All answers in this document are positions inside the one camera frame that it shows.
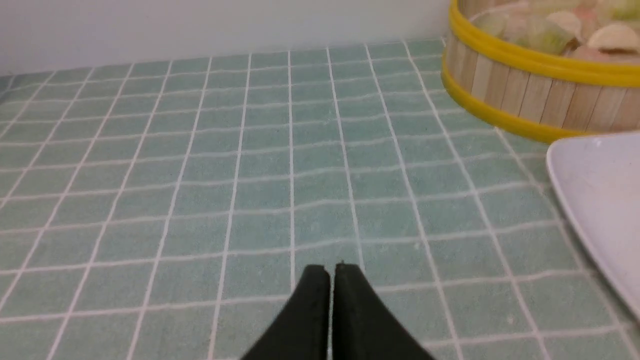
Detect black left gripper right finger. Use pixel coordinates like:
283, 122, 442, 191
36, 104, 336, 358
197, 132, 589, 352
332, 263, 434, 360

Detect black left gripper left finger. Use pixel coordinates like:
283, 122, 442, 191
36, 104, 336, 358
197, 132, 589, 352
242, 265, 331, 360

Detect white square plate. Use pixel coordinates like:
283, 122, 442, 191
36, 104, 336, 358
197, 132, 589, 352
546, 131, 640, 319

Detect green checkered tablecloth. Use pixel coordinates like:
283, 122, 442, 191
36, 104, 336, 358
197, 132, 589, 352
0, 39, 639, 360

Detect bamboo steamer basket yellow rims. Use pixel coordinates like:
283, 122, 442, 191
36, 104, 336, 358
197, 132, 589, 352
441, 0, 640, 142

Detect green dumpling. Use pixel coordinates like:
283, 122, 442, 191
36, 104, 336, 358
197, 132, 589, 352
515, 18, 576, 56

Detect white dumpling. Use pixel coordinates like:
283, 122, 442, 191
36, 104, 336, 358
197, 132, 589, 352
586, 22, 640, 52

